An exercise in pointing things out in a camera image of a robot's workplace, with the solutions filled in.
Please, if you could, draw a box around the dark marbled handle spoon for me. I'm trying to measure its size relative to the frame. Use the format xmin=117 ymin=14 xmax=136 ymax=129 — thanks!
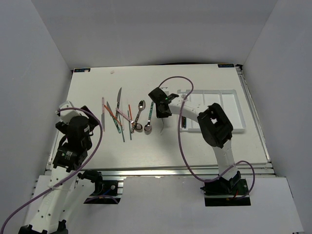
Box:
xmin=133 ymin=100 xmax=146 ymax=127

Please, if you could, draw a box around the dark marbled handle fork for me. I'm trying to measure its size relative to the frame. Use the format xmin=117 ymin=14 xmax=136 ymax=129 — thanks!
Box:
xmin=181 ymin=117 xmax=187 ymax=129

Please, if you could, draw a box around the green handle spoon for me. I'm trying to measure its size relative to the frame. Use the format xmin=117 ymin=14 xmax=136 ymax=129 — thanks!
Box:
xmin=144 ymin=101 xmax=154 ymax=134

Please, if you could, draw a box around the pink handle knife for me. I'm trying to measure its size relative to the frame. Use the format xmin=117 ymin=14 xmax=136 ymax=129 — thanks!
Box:
xmin=101 ymin=97 xmax=105 ymax=132

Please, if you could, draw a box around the green handle knife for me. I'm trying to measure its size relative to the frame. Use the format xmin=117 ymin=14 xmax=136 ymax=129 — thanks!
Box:
xmin=106 ymin=101 xmax=121 ymax=134

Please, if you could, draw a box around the dark marbled handle knife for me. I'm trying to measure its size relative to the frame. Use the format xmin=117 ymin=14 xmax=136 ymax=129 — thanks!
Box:
xmin=116 ymin=87 xmax=122 ymax=117

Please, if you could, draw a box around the pink handle spoon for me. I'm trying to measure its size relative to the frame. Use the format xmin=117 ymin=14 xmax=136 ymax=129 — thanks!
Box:
xmin=116 ymin=108 xmax=143 ymax=131

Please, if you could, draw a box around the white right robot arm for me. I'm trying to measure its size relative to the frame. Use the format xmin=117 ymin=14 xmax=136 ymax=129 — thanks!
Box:
xmin=148 ymin=87 xmax=241 ymax=195

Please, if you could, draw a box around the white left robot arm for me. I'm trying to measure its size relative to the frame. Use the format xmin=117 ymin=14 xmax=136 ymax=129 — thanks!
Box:
xmin=19 ymin=101 xmax=103 ymax=234

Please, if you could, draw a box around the orange chopstick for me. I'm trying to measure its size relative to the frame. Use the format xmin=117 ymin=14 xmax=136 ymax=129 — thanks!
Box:
xmin=104 ymin=105 xmax=122 ymax=126
xmin=128 ymin=104 xmax=134 ymax=133

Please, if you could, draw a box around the teal chopstick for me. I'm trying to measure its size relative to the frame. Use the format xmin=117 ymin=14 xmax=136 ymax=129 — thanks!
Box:
xmin=119 ymin=116 xmax=125 ymax=143
xmin=127 ymin=110 xmax=132 ymax=140

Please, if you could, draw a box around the white cutlery tray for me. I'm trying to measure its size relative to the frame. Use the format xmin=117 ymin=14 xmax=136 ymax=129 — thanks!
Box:
xmin=169 ymin=89 xmax=246 ymax=134

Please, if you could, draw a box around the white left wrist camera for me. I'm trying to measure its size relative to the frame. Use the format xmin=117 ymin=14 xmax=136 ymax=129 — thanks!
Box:
xmin=55 ymin=100 xmax=80 ymax=124

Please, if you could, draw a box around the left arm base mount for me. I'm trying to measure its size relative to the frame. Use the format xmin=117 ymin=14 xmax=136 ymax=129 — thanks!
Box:
xmin=78 ymin=170 xmax=121 ymax=204

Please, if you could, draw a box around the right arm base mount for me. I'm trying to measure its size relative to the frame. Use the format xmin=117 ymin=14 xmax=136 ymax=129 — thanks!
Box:
xmin=200 ymin=179 xmax=251 ymax=207

